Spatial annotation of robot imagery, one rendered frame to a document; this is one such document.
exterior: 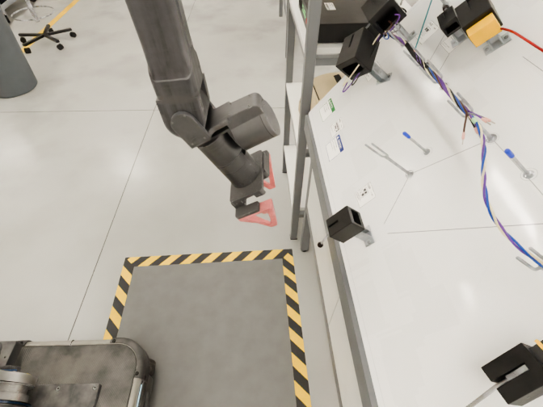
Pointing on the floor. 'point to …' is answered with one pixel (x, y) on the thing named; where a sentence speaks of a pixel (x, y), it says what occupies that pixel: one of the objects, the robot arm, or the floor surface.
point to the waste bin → (13, 65)
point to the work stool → (44, 30)
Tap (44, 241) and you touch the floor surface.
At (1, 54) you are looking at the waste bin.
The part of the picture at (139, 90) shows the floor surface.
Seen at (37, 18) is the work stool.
